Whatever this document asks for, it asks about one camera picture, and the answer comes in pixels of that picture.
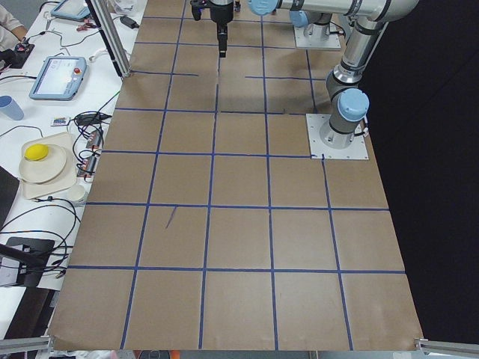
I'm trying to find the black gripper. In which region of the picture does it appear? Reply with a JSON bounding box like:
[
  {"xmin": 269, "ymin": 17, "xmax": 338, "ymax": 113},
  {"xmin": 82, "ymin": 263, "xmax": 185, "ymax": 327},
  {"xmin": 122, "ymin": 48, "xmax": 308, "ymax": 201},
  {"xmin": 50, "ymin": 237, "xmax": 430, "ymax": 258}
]
[{"xmin": 210, "ymin": 0, "xmax": 234, "ymax": 58}]

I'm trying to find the black power adapter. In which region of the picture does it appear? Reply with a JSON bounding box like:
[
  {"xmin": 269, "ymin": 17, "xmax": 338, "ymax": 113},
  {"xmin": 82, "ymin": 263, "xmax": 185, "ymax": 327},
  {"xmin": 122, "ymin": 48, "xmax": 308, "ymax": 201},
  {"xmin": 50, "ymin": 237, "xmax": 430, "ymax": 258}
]
[{"xmin": 120, "ymin": 15, "xmax": 140, "ymax": 29}]

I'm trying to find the blue teach pendant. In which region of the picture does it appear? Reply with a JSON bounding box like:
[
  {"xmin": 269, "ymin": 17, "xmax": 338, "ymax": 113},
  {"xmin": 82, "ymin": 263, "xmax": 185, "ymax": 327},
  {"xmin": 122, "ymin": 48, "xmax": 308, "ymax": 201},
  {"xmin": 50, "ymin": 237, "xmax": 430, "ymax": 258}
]
[
  {"xmin": 29, "ymin": 56, "xmax": 88, "ymax": 101},
  {"xmin": 50, "ymin": 0, "xmax": 90, "ymax": 22}
]

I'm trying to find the white paper cup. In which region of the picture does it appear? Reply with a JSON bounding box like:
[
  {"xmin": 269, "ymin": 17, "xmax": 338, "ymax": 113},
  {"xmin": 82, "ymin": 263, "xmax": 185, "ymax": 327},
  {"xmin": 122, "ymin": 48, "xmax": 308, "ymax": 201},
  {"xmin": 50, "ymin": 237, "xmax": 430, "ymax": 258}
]
[{"xmin": 67, "ymin": 185, "xmax": 88, "ymax": 206}]

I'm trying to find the beige tray with plates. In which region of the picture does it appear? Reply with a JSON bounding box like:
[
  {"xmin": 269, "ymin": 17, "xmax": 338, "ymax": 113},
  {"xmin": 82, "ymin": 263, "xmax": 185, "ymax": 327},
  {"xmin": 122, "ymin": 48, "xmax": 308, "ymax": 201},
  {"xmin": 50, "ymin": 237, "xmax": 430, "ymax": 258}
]
[{"xmin": 19, "ymin": 132, "xmax": 77, "ymax": 200}]

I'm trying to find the yellow ball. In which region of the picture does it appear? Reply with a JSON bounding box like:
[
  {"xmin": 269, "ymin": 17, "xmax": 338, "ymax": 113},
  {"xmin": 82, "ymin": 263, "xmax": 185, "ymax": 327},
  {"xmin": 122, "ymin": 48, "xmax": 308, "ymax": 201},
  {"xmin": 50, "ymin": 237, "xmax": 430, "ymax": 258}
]
[{"xmin": 24, "ymin": 144, "xmax": 49, "ymax": 162}]

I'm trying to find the blue plastic cup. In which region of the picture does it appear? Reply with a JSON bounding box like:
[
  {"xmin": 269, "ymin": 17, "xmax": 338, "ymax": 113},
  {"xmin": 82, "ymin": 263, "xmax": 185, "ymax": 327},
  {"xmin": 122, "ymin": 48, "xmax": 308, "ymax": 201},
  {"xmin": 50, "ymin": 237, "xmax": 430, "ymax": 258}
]
[{"xmin": 0, "ymin": 96, "xmax": 24, "ymax": 120}]

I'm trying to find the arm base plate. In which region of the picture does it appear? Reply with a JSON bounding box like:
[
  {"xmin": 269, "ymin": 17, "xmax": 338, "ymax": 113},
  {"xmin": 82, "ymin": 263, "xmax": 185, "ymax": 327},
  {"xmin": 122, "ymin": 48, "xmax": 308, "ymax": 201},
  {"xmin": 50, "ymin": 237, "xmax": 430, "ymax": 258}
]
[
  {"xmin": 293, "ymin": 23, "xmax": 341, "ymax": 51},
  {"xmin": 306, "ymin": 114, "xmax": 369, "ymax": 160}
]

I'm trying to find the aluminium frame post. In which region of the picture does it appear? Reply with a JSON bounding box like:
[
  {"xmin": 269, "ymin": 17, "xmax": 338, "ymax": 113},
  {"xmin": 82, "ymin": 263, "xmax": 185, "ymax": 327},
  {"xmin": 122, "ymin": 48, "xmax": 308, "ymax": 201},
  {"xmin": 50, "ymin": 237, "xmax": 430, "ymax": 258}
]
[{"xmin": 85, "ymin": 0, "xmax": 130, "ymax": 78}]

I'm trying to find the black camera stand base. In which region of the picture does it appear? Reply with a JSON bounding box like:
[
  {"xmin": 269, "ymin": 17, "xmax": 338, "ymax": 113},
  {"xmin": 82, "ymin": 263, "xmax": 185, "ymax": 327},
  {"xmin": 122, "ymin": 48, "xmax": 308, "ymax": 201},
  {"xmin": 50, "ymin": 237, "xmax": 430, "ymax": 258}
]
[{"xmin": 1, "ymin": 237, "xmax": 55, "ymax": 287}]

